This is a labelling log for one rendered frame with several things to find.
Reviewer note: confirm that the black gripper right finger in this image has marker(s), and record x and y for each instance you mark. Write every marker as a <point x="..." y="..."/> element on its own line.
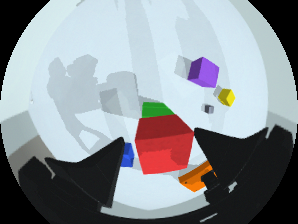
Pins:
<point x="227" y="154"/>

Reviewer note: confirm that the blue block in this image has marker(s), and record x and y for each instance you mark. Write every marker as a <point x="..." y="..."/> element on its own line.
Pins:
<point x="127" y="160"/>

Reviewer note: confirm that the green block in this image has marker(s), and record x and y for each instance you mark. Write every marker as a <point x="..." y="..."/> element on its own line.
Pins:
<point x="151" y="112"/>
<point x="154" y="105"/>

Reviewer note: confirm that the red block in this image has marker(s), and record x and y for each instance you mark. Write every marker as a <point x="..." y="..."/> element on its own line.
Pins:
<point x="163" y="144"/>

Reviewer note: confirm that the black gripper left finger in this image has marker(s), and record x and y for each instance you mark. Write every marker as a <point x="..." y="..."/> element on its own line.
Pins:
<point x="97" y="174"/>

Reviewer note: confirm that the yellow block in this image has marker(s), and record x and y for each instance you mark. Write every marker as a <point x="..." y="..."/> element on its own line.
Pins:
<point x="226" y="97"/>

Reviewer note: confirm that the purple block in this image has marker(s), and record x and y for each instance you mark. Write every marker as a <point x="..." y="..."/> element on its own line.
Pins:
<point x="204" y="73"/>

